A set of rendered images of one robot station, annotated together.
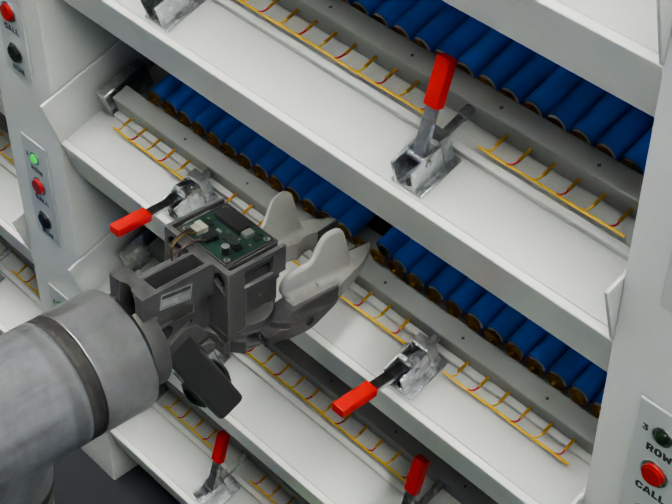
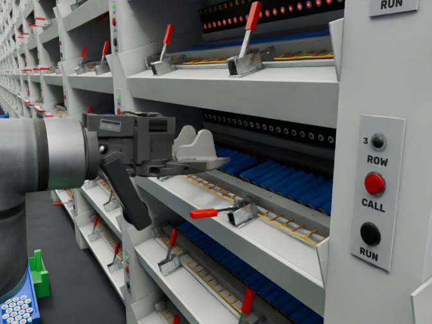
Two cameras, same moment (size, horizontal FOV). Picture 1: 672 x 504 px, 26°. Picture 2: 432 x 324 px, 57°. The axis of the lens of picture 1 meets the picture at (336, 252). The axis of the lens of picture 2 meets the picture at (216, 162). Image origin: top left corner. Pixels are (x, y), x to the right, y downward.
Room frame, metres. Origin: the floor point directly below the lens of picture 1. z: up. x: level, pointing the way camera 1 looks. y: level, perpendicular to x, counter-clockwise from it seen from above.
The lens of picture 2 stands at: (0.24, -0.14, 0.69)
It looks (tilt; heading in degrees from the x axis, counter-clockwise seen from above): 13 degrees down; 13
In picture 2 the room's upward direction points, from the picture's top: straight up
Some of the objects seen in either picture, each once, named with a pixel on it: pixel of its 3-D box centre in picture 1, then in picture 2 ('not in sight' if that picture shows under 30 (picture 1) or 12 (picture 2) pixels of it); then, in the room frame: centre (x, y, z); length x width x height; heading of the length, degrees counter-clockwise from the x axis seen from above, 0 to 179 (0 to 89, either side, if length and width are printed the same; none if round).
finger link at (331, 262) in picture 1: (330, 258); (204, 149); (0.78, 0.00, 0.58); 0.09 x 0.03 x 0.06; 125
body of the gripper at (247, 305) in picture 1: (194, 298); (128, 146); (0.73, 0.10, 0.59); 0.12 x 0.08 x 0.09; 133
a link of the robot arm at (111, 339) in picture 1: (96, 356); (64, 153); (0.67, 0.16, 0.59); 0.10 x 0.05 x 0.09; 43
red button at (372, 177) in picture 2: (655, 472); (376, 183); (0.57, -0.20, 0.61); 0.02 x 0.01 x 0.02; 43
